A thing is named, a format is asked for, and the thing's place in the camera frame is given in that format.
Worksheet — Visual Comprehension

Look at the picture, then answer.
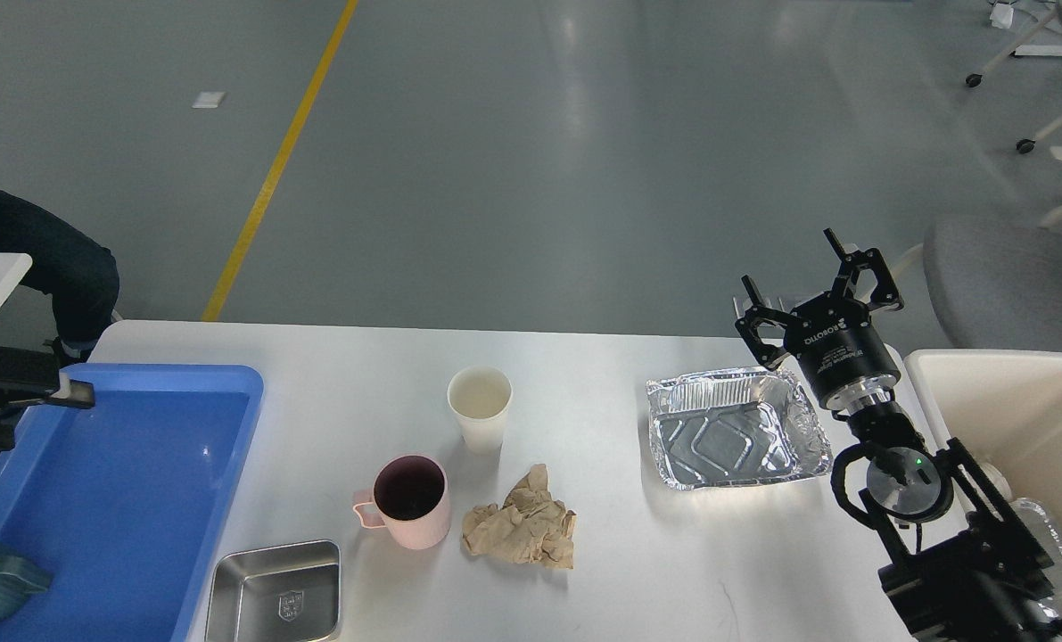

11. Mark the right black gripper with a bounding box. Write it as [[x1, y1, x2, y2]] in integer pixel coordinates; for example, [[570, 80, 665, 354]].
[[734, 228, 905, 413]]

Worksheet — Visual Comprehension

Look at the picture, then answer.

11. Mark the pink ribbed mug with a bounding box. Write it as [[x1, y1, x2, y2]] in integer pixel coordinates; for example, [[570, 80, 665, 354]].
[[352, 454, 450, 551]]

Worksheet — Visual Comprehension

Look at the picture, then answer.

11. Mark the square stainless steel dish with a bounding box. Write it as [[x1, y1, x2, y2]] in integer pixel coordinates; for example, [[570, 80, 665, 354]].
[[204, 539, 342, 641]]

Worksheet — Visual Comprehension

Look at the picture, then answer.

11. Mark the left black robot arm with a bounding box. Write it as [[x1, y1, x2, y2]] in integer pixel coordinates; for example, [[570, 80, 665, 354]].
[[0, 346, 95, 451]]

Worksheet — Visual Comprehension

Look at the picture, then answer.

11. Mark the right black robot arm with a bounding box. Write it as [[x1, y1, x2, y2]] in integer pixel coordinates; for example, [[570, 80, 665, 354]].
[[735, 230, 1062, 641]]

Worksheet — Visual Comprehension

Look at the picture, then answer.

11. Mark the aluminium foil tray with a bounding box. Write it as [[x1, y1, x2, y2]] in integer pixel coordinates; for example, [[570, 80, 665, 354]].
[[645, 366, 833, 491]]

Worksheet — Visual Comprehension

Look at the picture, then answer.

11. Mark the grey office chair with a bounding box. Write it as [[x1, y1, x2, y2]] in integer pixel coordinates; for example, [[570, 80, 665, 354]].
[[889, 216, 1062, 353]]

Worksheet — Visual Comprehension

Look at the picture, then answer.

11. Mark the beige plastic bin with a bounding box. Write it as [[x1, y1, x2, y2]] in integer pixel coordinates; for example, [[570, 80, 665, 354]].
[[905, 350, 1062, 532]]

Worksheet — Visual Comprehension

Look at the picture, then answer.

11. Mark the white paper cup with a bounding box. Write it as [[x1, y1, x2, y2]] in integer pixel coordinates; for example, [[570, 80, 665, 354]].
[[448, 366, 513, 454]]

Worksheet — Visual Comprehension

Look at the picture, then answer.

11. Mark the crumpled brown paper napkin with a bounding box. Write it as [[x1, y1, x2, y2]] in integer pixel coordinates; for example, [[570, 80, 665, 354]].
[[460, 463, 577, 570]]

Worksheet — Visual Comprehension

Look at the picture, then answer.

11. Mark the foil tray in bin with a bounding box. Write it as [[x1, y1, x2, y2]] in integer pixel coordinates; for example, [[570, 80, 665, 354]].
[[1010, 498, 1062, 641]]

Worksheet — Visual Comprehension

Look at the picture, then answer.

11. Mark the white floor plate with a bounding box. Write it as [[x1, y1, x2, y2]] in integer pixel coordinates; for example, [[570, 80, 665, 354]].
[[192, 90, 227, 110]]

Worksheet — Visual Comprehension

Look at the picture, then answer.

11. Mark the blue plastic tray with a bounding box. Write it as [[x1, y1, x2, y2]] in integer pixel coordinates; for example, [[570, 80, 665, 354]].
[[0, 363, 263, 641]]

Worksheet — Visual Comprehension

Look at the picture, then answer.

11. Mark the seated person in jeans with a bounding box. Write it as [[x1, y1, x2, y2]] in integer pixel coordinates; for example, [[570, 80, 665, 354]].
[[0, 190, 120, 366]]

